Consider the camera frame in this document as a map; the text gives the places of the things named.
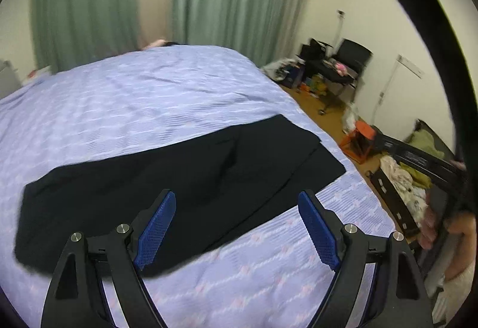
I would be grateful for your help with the orange stool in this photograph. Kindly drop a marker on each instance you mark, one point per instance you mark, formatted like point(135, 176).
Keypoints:
point(364, 130)

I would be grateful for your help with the black storage box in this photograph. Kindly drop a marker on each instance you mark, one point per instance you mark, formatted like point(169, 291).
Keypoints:
point(392, 197)

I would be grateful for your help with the black chair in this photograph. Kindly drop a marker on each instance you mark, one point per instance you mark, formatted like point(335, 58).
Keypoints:
point(353, 51)

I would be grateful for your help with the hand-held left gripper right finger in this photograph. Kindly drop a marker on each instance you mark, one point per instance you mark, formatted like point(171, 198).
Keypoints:
point(317, 227)

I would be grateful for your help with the green cloth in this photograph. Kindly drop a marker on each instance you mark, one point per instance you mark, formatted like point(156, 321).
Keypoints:
point(425, 143)

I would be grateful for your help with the pink plush toy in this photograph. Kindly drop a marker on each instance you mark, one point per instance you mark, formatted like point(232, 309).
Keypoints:
point(340, 68)

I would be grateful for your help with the bed with purple floral bedspread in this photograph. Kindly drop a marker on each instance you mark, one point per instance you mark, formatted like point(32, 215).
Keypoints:
point(149, 96)

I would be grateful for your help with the pile of bags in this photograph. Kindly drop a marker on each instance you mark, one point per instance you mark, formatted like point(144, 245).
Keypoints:
point(282, 70)

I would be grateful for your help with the black desk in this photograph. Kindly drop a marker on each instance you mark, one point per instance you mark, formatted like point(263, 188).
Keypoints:
point(328, 73)

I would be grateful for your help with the black pants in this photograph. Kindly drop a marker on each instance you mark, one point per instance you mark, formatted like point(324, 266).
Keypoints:
point(149, 171)

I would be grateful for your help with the grey cabinet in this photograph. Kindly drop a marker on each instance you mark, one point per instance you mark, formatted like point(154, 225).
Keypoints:
point(8, 77)

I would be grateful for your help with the person's right hand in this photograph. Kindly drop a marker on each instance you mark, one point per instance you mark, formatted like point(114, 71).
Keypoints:
point(463, 238)

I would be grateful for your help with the black bag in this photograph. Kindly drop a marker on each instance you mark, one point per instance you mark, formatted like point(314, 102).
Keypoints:
point(315, 48)

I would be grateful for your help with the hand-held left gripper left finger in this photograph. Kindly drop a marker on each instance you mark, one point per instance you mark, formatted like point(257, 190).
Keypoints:
point(157, 227)

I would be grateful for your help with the white plastic bag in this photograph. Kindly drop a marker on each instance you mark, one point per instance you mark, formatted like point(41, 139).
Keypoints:
point(351, 119)

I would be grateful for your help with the pile of light clothes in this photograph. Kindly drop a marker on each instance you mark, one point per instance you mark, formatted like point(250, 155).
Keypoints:
point(401, 178)

